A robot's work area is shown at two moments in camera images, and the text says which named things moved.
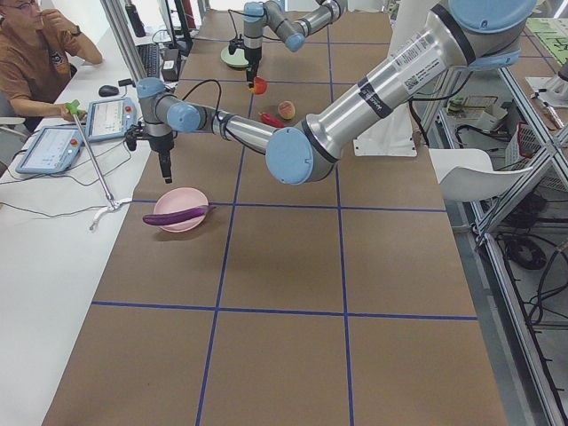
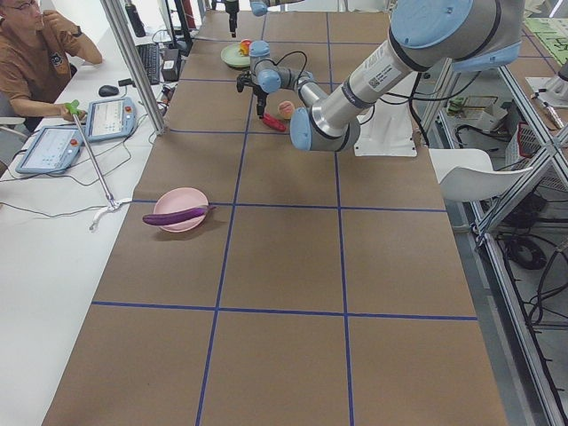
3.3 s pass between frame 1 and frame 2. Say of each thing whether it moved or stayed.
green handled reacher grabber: stayed
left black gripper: moved
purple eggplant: stayed
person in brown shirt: stayed
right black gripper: moved
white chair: stayed
